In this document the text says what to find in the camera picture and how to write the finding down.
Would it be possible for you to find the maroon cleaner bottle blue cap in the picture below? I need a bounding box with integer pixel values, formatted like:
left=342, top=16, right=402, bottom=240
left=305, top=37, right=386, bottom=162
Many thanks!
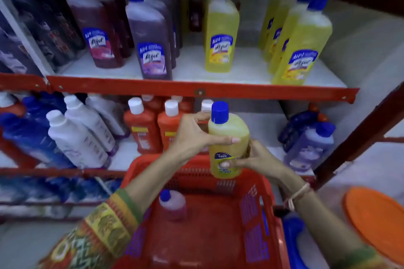
left=80, top=0, right=134, bottom=59
left=188, top=0, right=204, bottom=33
left=64, top=0, right=124, bottom=69

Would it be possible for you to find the person's left forearm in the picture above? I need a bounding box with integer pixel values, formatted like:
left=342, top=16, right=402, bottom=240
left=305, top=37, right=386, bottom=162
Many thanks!
left=38, top=145, right=190, bottom=269

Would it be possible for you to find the row of dark refill packets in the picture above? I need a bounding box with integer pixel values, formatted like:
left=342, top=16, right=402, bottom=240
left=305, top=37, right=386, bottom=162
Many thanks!
left=0, top=0, right=86, bottom=74

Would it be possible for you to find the beige thread wrist bracelet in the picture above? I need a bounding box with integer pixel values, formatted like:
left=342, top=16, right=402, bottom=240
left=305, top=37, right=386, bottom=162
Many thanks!
left=283, top=183, right=312, bottom=212

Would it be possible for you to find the blue plastic handle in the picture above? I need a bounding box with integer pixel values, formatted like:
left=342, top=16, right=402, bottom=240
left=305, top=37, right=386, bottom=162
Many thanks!
left=282, top=215, right=309, bottom=269

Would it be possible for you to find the person's left hand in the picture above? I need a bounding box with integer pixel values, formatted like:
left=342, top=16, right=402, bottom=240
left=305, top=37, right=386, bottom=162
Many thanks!
left=170, top=112, right=241, bottom=166

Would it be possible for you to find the dark blue bottle orange cap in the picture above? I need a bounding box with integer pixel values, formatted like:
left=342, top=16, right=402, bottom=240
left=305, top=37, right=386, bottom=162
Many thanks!
left=278, top=103, right=329, bottom=153

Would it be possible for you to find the red plastic shopping basket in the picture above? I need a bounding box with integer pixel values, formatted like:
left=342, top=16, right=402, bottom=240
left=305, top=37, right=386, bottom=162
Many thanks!
left=112, top=154, right=291, bottom=269

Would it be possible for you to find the orange plastic lid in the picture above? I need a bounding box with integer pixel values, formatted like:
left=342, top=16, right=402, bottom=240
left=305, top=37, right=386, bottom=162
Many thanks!
left=342, top=186, right=404, bottom=267

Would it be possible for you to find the small yellow cleaner bottle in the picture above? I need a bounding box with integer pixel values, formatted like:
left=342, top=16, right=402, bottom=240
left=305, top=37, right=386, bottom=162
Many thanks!
left=208, top=101, right=250, bottom=180

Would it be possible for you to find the person's right forearm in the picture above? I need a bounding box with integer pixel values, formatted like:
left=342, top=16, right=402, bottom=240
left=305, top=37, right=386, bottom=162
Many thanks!
left=275, top=166, right=393, bottom=269

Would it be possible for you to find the small pink cleaner bottle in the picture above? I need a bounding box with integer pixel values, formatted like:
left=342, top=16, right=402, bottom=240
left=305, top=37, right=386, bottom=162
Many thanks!
left=158, top=189, right=187, bottom=223

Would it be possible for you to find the lavender bottle blue cap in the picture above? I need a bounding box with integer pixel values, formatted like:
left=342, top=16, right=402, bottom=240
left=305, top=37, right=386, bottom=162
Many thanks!
left=283, top=122, right=336, bottom=174

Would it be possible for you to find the row of blue packets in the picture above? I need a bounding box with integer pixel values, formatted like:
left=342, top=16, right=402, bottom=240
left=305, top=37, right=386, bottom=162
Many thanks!
left=0, top=177, right=123, bottom=207

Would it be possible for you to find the blue toilet cleaner bottle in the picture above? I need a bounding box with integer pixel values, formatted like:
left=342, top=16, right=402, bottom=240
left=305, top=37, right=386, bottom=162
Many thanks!
left=39, top=91, right=67, bottom=113
left=21, top=95, right=52, bottom=128
left=0, top=112, right=74, bottom=169

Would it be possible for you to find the person's right hand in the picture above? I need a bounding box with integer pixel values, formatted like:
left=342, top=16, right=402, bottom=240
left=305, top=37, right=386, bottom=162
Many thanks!
left=220, top=140, right=289, bottom=185

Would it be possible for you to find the red metal shelf rack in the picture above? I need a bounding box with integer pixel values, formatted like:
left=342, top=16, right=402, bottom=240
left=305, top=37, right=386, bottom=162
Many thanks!
left=0, top=72, right=404, bottom=225

